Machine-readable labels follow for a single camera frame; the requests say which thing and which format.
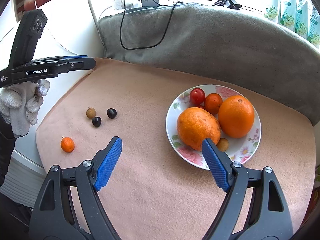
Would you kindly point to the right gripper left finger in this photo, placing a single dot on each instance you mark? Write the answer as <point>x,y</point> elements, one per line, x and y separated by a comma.
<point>68,205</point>

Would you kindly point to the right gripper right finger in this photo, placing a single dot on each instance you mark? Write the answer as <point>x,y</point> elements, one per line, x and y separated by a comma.
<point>268,214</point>

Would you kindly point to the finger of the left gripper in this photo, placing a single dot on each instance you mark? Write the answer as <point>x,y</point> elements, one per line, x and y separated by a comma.
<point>74,64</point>
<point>67,57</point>

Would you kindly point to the brown longan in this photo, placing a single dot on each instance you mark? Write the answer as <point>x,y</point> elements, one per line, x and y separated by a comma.
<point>223,144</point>
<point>91,113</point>

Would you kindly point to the dark cherry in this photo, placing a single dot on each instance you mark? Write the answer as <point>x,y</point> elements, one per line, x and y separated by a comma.
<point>96,121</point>
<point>111,113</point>

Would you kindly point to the tiny orange kumquat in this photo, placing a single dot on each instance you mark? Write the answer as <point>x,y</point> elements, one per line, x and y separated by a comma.
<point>67,144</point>

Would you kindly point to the smooth oval orange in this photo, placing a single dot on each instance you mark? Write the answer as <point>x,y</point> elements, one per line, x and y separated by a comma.
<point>236,116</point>

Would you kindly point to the large speckled orange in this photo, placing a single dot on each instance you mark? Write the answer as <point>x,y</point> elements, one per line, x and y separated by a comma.
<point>195,124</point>

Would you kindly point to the cherry tomato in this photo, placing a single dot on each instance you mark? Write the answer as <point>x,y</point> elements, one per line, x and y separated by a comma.
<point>197,96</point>

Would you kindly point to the small tangerine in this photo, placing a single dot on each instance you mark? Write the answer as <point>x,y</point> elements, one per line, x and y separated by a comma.
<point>212,103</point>

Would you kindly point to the white gloved left hand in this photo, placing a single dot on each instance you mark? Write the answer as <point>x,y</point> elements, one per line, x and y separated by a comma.
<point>20,104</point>

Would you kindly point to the floral white plate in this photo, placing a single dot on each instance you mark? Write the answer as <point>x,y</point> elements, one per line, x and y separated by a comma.
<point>241,149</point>

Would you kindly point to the peach fleece mat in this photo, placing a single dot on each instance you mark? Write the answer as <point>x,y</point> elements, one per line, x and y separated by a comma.
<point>153,193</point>

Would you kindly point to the black power adapter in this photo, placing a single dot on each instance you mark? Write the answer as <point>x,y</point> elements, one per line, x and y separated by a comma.
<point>150,3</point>

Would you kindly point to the grey folded blanket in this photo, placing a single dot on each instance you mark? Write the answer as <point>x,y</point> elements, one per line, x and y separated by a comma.
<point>222,44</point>

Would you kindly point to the green white pouch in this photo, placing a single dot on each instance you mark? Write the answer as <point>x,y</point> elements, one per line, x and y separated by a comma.
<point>303,14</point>
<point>313,28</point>
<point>287,16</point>
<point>272,10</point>

